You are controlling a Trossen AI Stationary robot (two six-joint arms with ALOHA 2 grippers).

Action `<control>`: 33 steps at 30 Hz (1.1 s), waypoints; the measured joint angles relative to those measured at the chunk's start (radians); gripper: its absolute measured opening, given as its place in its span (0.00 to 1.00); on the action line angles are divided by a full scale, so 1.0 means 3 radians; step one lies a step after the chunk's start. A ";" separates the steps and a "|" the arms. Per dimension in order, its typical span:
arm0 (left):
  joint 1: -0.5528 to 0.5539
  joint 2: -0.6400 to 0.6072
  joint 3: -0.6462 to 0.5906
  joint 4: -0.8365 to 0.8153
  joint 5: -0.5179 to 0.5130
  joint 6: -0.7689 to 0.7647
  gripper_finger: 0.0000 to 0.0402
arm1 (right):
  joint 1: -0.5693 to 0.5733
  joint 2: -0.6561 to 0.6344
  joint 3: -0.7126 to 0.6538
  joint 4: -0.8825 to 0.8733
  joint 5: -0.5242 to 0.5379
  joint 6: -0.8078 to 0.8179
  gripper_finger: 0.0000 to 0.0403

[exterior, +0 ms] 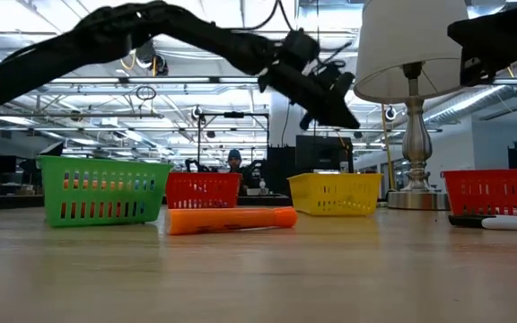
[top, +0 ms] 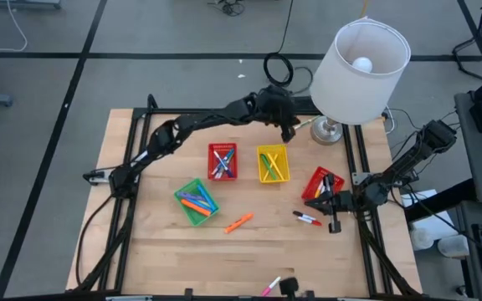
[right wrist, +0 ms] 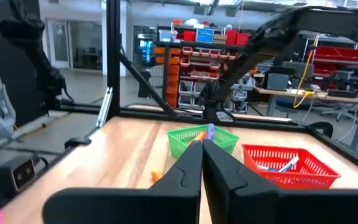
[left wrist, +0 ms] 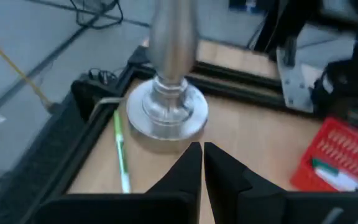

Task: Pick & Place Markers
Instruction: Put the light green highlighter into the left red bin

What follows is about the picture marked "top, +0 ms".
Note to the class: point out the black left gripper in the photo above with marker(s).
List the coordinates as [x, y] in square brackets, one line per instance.
[276, 106]

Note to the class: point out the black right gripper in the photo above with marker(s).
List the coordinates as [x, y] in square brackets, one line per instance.
[341, 200]

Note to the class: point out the small orange yellow marker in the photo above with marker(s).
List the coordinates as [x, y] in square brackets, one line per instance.
[318, 192]

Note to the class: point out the red Sharpie marker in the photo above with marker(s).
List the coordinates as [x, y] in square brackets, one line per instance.
[317, 223]

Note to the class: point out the black Sharpie marker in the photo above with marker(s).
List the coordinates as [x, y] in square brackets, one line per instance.
[297, 213]

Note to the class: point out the thin yellow highlighter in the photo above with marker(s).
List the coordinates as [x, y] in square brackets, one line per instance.
[276, 166]
[268, 175]

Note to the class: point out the thin green highlighter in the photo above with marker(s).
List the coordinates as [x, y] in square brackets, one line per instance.
[267, 166]

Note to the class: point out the light blue Expo marker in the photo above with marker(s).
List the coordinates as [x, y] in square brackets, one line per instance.
[229, 155]

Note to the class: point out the orange Sharpie highlighter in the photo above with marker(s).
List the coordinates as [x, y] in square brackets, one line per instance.
[195, 207]
[239, 223]

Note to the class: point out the dark blue Expo marker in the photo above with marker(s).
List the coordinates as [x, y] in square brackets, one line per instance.
[229, 172]

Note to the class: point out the white marker with pink cap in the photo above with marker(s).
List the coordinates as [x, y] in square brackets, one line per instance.
[267, 290]

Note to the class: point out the brown Expo marker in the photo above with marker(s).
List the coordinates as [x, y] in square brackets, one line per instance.
[217, 173]

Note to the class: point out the blue Sharpie highlighter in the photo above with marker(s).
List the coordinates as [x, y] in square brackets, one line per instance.
[206, 197]
[201, 203]

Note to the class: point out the green plastic slotted basket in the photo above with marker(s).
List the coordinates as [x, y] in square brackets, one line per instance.
[202, 216]

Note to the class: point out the purple Sharpie highlighter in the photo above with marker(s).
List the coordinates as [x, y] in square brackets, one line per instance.
[191, 196]

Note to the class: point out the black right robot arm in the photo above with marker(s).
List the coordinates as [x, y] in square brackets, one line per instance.
[408, 161]

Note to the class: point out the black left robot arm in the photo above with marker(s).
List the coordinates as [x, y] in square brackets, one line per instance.
[199, 119]

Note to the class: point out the black power strip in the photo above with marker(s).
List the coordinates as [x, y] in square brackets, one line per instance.
[310, 104]

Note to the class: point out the red plastic slotted basket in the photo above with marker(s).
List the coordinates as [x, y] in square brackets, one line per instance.
[213, 147]
[310, 190]

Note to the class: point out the silver lamp with white shade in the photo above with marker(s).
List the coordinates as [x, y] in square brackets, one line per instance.
[350, 96]

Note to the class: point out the yellow plastic slotted basket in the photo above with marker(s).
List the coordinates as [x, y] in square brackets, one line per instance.
[262, 175]

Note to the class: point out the small black object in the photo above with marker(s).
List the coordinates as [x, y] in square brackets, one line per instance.
[289, 287]

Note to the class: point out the white cup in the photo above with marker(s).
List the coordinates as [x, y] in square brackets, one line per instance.
[422, 239]

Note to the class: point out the white paper sheet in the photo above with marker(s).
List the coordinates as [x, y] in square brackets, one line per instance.
[433, 221]

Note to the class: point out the black desk leg bar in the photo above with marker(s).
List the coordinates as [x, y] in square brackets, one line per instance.
[442, 200]

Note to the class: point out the white plastic object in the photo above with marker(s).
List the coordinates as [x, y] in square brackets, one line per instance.
[453, 246]

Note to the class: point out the grey metal bar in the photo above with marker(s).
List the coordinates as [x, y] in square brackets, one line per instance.
[23, 3]

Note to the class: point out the black aluminium table frame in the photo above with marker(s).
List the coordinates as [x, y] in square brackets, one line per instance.
[157, 111]

